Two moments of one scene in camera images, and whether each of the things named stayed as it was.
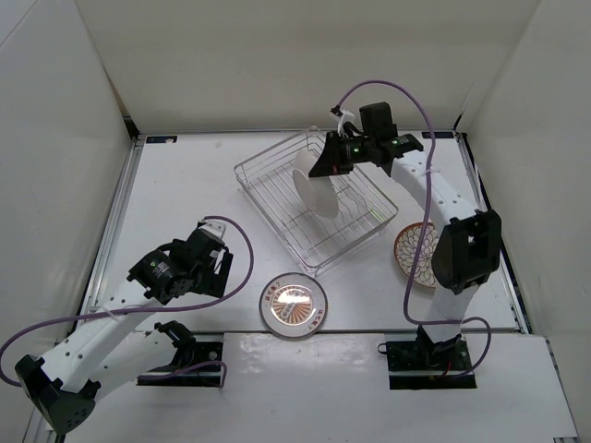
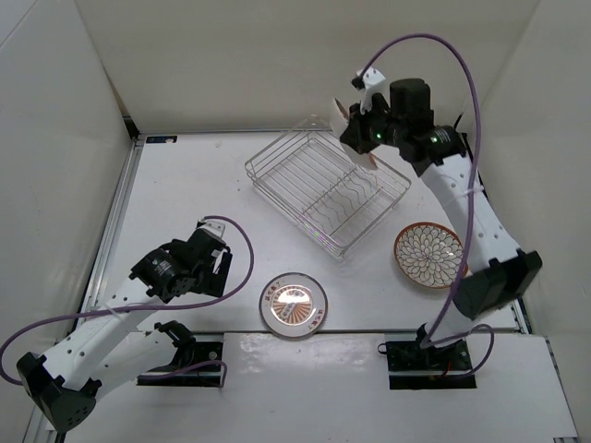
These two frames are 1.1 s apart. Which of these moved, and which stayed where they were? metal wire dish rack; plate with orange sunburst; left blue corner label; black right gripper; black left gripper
Moved: metal wire dish rack; black right gripper
Stayed: left blue corner label; plate with orange sunburst; black left gripper
